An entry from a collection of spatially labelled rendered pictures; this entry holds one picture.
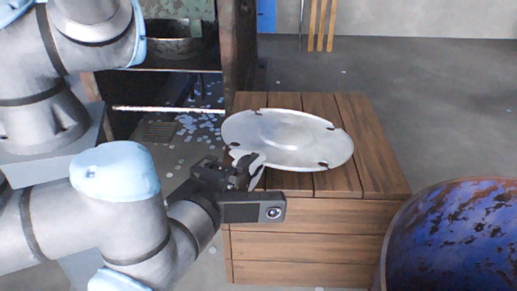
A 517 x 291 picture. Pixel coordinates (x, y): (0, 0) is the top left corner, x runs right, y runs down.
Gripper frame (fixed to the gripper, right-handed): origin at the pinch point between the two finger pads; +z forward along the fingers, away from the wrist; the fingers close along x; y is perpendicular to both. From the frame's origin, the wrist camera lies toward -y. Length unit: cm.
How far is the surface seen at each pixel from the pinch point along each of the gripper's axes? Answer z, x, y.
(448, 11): 224, -11, -39
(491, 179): 0.7, -7.8, -34.8
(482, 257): 4.2, 9.0, -40.3
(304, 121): 23.1, 1.1, -1.0
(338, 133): 21.4, 1.2, -9.9
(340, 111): 33.1, 0.6, -7.6
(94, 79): 26, 6, 73
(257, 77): 107, 22, 49
